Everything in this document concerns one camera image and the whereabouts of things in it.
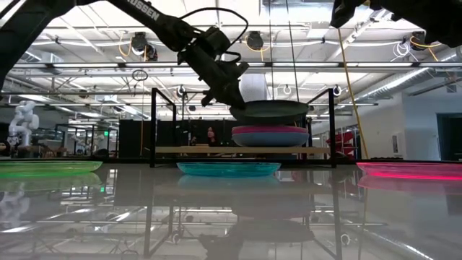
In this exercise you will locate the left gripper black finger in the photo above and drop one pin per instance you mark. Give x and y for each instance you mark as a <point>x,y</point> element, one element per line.
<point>226,95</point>
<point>240,95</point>

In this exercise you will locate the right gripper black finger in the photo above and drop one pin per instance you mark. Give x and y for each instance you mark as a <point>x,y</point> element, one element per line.
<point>348,11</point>

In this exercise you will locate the dark green plate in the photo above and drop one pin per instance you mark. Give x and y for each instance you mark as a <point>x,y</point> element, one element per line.
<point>270,113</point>

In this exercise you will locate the pink opaque plate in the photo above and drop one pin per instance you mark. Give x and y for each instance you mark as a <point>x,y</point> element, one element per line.
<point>269,130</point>

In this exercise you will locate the teal translucent plate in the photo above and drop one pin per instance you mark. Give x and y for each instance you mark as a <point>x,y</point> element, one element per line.
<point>227,169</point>

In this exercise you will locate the pink translucent plate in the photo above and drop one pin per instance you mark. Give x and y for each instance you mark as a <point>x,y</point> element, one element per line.
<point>411,169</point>

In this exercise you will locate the green translucent plate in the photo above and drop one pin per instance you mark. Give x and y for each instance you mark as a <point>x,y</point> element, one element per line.
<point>47,168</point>

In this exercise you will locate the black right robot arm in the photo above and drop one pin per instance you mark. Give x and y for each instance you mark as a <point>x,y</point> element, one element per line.
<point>433,21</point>

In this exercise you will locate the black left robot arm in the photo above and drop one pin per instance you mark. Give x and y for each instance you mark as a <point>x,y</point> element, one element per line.
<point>151,14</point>

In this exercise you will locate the white pillar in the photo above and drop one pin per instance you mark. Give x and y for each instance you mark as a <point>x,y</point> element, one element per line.
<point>254,86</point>

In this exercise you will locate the person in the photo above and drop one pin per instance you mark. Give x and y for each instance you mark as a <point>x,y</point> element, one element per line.
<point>211,135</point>

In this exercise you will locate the red machine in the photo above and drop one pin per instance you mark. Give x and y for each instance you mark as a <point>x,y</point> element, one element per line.
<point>343,142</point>

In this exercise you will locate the dark door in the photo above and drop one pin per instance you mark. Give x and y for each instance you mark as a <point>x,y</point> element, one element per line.
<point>450,137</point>

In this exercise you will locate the white humanoid robot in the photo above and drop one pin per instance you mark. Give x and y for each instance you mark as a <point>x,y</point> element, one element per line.
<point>23,122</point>

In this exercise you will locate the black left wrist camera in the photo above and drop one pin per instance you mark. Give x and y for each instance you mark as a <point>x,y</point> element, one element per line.
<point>217,40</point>

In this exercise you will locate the black metal shelf frame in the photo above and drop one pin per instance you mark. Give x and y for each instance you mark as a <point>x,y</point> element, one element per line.
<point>153,126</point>

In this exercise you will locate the silver ventilation duct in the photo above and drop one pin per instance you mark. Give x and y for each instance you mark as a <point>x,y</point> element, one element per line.
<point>404,81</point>

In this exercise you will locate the black partition wall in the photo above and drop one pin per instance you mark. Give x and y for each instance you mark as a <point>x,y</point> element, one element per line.
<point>133,139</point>

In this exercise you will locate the black frame work cell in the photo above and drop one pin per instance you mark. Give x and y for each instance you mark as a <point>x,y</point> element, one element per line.
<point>86,126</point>

